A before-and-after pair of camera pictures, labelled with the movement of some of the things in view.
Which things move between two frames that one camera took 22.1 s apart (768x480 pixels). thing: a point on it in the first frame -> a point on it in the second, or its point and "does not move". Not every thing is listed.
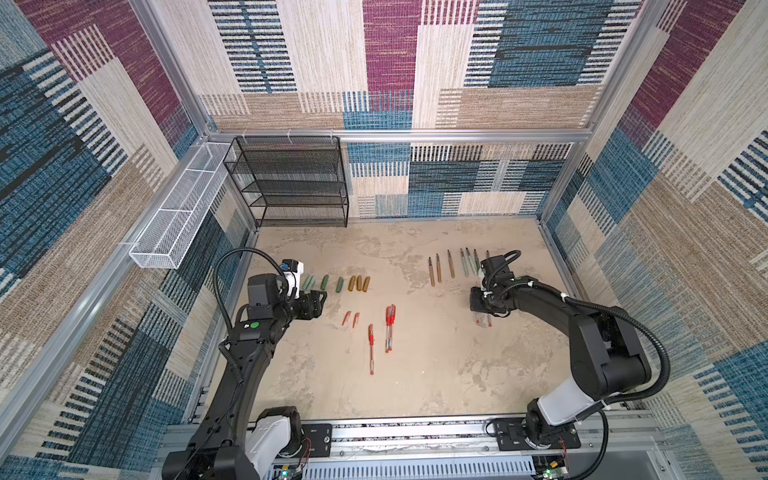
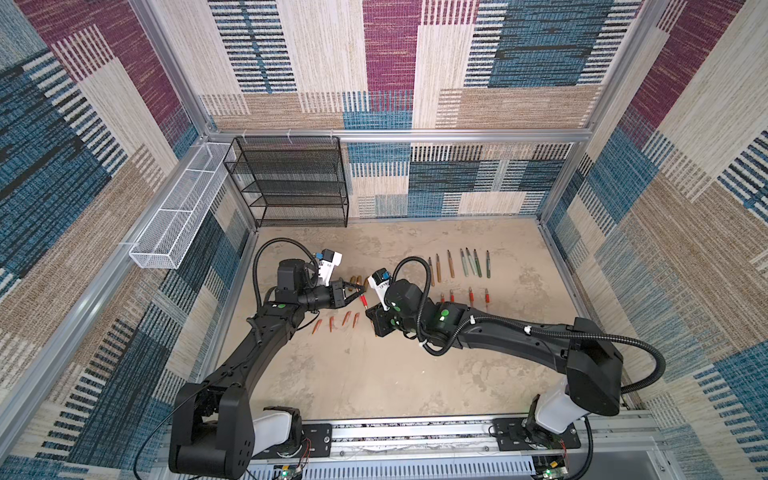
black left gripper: x=308 y=306 -> x=336 y=298
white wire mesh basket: x=166 y=239 does not move
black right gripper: x=475 y=304 -> x=378 y=318
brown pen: x=431 y=272 does not move
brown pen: x=451 y=264 does not move
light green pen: x=464 y=263 does not move
